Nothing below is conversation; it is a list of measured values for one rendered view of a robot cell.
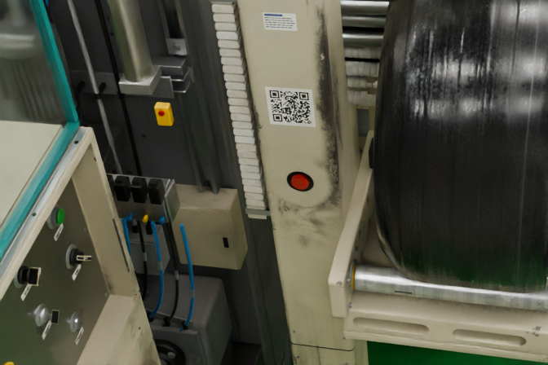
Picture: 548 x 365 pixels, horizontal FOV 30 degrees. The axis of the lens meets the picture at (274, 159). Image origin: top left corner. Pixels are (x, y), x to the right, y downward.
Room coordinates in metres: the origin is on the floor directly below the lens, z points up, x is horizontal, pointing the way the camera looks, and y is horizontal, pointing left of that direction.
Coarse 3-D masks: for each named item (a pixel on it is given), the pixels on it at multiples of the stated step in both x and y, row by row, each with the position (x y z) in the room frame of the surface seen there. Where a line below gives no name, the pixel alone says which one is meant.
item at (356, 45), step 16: (352, 0) 1.64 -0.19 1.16; (368, 0) 1.63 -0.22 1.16; (384, 0) 1.62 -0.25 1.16; (352, 16) 1.65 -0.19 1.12; (368, 16) 1.64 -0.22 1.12; (384, 16) 1.63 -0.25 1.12; (352, 32) 1.64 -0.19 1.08; (368, 32) 1.64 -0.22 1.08; (352, 48) 1.65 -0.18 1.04; (368, 48) 1.64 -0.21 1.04; (352, 64) 1.64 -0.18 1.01; (368, 64) 1.63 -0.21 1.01; (352, 80) 1.65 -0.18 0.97; (352, 96) 1.64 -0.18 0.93; (368, 96) 1.63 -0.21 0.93
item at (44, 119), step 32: (0, 0) 1.15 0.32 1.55; (32, 0) 1.22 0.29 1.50; (0, 32) 1.13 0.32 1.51; (32, 32) 1.20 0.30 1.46; (0, 64) 1.11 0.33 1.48; (32, 64) 1.17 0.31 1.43; (0, 96) 1.09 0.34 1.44; (32, 96) 1.15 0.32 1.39; (64, 96) 1.22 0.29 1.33; (0, 128) 1.07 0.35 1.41; (32, 128) 1.13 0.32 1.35; (64, 128) 1.20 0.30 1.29; (0, 160) 1.04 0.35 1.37; (32, 160) 1.11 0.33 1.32; (0, 192) 1.02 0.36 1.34; (32, 192) 1.08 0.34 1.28; (0, 224) 1.00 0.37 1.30; (0, 256) 0.97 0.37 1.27
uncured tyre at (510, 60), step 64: (448, 0) 1.18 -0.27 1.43; (512, 0) 1.15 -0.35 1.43; (384, 64) 1.15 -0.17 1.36; (448, 64) 1.09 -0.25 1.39; (512, 64) 1.07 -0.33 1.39; (384, 128) 1.08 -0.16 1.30; (448, 128) 1.04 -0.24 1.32; (512, 128) 1.01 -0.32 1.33; (384, 192) 1.05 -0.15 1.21; (448, 192) 1.00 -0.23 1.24; (512, 192) 0.98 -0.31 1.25; (448, 256) 1.00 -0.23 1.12; (512, 256) 0.96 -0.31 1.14
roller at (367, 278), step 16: (352, 272) 1.17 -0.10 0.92; (368, 272) 1.17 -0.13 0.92; (384, 272) 1.16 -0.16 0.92; (400, 272) 1.16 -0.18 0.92; (352, 288) 1.16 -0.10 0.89; (368, 288) 1.15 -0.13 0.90; (384, 288) 1.14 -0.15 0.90; (400, 288) 1.13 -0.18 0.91; (416, 288) 1.13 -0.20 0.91; (432, 288) 1.12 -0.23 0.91; (448, 288) 1.11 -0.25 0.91; (464, 288) 1.11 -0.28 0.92; (496, 304) 1.08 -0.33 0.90; (512, 304) 1.07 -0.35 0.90; (528, 304) 1.06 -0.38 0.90; (544, 304) 1.06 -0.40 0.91
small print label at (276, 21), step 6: (264, 12) 1.27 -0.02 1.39; (270, 12) 1.27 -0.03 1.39; (264, 18) 1.27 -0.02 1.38; (270, 18) 1.27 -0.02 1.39; (276, 18) 1.27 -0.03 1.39; (282, 18) 1.26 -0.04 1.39; (288, 18) 1.26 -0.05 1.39; (294, 18) 1.26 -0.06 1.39; (264, 24) 1.27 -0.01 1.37; (270, 24) 1.27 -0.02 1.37; (276, 24) 1.27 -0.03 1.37; (282, 24) 1.26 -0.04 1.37; (288, 24) 1.26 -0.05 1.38; (294, 24) 1.26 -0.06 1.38; (294, 30) 1.26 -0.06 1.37
